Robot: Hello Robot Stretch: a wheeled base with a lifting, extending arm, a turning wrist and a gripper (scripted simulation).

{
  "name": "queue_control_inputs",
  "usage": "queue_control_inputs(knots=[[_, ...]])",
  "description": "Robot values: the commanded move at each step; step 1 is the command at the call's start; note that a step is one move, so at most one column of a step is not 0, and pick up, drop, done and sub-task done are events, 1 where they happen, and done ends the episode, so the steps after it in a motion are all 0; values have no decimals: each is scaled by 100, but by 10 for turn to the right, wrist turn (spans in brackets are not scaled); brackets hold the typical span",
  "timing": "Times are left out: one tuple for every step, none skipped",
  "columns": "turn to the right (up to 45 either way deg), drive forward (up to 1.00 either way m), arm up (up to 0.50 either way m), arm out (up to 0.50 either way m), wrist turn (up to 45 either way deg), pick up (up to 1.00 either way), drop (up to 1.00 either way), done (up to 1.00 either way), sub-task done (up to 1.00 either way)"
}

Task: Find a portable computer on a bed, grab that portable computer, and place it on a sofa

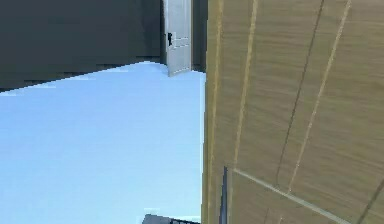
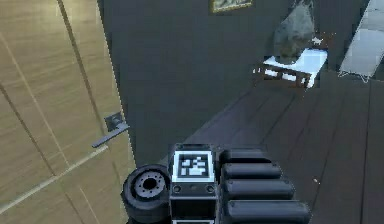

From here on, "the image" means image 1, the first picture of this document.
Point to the dark grey flat object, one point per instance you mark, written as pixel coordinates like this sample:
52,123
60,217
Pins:
166,220

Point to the light wooden cupboard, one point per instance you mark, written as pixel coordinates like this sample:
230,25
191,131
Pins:
293,110

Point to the white room door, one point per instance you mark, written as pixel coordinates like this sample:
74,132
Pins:
179,36

